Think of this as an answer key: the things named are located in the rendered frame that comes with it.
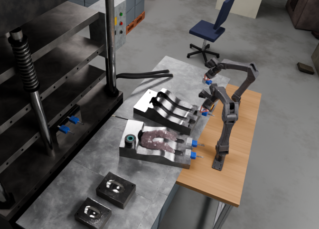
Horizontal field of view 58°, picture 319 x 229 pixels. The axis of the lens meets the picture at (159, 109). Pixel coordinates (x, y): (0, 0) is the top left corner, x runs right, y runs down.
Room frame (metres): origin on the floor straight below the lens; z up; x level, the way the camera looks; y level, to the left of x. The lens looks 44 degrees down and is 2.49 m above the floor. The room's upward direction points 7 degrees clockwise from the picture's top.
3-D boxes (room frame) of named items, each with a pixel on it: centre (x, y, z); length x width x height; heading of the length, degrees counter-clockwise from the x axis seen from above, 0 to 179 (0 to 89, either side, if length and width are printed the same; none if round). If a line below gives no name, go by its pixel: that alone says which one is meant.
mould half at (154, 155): (1.31, -0.02, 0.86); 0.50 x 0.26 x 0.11; 85
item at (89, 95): (1.45, 0.97, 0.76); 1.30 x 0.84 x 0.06; 158
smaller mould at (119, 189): (0.92, 0.21, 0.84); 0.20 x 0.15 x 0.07; 68
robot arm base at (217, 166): (1.28, -0.48, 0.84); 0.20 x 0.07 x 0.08; 164
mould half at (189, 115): (1.67, -0.07, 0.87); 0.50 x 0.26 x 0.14; 68
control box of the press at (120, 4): (2.13, 0.50, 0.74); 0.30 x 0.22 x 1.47; 158
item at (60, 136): (1.46, 0.87, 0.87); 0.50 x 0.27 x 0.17; 68
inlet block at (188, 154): (1.24, -0.28, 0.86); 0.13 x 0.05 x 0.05; 85
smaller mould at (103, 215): (0.74, 0.31, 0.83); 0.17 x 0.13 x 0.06; 68
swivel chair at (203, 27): (3.84, -0.57, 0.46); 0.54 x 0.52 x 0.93; 83
